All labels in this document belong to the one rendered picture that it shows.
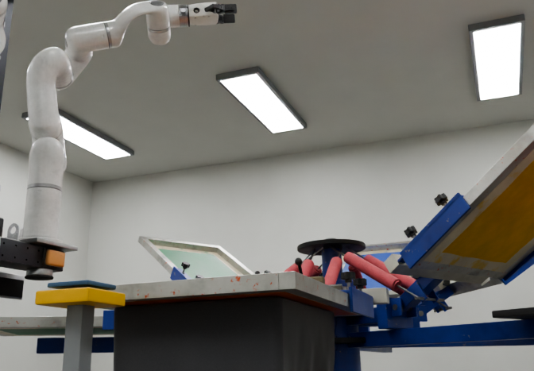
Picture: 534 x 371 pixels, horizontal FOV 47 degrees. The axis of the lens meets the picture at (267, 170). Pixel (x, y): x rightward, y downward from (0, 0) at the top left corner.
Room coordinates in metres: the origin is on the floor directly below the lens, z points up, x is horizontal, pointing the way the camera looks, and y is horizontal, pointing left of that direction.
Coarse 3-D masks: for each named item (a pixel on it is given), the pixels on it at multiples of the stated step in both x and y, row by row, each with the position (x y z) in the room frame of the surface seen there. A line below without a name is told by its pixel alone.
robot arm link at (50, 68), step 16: (48, 48) 1.62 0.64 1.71; (32, 64) 1.63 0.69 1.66; (48, 64) 1.63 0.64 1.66; (64, 64) 1.65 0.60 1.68; (32, 80) 1.64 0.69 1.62; (48, 80) 1.65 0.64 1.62; (64, 80) 1.72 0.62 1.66; (32, 96) 1.64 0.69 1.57; (48, 96) 1.65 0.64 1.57; (32, 112) 1.65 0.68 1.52; (48, 112) 1.65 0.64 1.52; (32, 128) 1.67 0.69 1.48; (48, 128) 1.66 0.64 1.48
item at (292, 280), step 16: (272, 272) 1.33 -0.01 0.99; (288, 272) 1.31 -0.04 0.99; (128, 288) 1.45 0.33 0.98; (144, 288) 1.43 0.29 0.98; (160, 288) 1.42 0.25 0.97; (176, 288) 1.40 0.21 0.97; (192, 288) 1.39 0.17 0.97; (208, 288) 1.38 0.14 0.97; (224, 288) 1.36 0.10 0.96; (240, 288) 1.35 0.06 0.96; (256, 288) 1.34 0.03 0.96; (272, 288) 1.32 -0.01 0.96; (288, 288) 1.31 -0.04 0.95; (304, 288) 1.37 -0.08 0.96; (320, 288) 1.49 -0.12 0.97; (336, 304) 1.67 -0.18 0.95
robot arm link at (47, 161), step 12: (36, 144) 1.64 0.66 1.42; (48, 144) 1.64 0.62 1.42; (60, 144) 1.67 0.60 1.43; (36, 156) 1.64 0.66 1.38; (48, 156) 1.64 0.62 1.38; (60, 156) 1.66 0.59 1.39; (36, 168) 1.64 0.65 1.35; (48, 168) 1.65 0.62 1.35; (60, 168) 1.67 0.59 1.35; (36, 180) 1.64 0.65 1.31; (48, 180) 1.65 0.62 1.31; (60, 180) 1.68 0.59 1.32
